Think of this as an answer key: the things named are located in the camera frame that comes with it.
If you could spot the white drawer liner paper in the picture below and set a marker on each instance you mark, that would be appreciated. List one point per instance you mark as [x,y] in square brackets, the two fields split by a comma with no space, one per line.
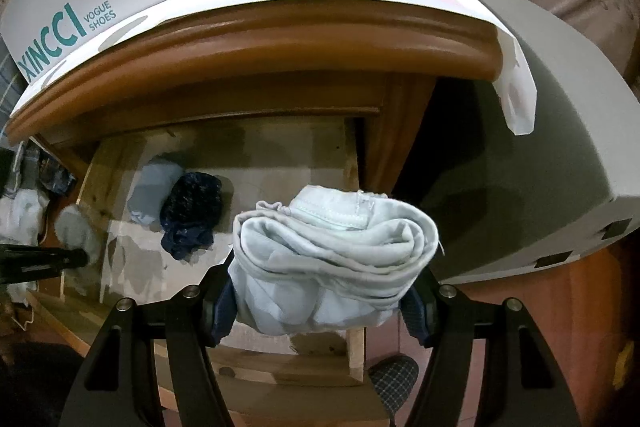
[135,267]

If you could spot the pale white underwear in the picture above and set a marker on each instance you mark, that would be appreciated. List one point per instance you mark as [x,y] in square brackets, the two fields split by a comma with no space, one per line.
[325,257]

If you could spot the blue printed packet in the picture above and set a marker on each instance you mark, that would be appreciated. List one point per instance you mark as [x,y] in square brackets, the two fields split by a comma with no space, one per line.
[57,177]

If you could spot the plaid slipper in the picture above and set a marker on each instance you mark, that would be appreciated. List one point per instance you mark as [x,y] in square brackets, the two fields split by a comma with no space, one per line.
[395,379]

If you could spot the light blue underwear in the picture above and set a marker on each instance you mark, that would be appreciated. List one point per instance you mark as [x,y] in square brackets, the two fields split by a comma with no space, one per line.
[150,197]

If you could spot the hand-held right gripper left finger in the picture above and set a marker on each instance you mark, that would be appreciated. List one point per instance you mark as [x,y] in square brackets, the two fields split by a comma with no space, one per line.
[222,312]

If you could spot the white plastic bag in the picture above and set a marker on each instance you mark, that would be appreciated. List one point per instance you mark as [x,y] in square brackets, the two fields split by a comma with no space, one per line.
[20,212]

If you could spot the wooden drawer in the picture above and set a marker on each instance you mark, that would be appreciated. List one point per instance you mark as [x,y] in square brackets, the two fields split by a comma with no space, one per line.
[280,157]

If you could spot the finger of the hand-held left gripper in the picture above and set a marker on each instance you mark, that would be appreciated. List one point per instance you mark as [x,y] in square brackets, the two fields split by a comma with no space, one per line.
[50,259]

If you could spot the grey underwear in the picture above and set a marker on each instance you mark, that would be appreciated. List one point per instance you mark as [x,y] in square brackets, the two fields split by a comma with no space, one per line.
[77,227]

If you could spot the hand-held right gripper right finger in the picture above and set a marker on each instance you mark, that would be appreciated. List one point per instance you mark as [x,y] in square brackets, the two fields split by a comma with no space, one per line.
[415,317]

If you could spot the navy speckled underwear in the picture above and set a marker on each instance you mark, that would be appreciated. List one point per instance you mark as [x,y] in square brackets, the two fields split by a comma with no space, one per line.
[192,207]

